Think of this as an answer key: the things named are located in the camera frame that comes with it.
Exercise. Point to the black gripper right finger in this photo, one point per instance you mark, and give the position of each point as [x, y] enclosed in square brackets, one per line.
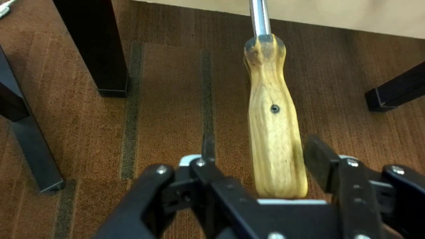
[376, 200]

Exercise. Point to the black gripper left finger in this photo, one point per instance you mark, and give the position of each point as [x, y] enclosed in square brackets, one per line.
[154, 195]

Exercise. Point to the foosball rod five black men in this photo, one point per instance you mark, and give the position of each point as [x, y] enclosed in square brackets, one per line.
[274, 133]

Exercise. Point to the black square table leg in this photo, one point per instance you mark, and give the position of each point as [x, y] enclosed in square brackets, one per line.
[27, 133]
[93, 44]
[393, 88]

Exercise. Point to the foosball table black white cabinet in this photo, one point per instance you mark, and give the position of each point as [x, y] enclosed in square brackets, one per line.
[353, 15]

